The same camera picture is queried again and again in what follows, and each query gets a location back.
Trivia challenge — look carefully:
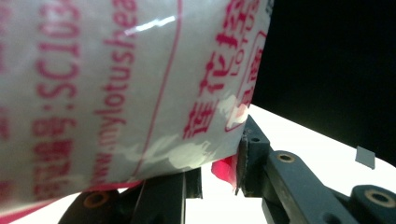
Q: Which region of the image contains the grey table edge bracket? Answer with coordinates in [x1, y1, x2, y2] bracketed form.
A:
[354, 145, 376, 171]

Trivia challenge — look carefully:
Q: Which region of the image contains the black curtain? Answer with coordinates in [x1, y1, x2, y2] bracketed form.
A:
[251, 0, 396, 167]

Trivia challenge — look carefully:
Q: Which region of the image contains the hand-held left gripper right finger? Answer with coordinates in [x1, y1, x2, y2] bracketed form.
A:
[235, 115, 272, 199]

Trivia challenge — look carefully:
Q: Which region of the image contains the pink and white snack bag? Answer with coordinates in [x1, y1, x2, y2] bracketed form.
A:
[0, 0, 275, 224]

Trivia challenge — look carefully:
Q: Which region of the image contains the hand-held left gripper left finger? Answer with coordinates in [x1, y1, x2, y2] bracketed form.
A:
[130, 167, 204, 224]

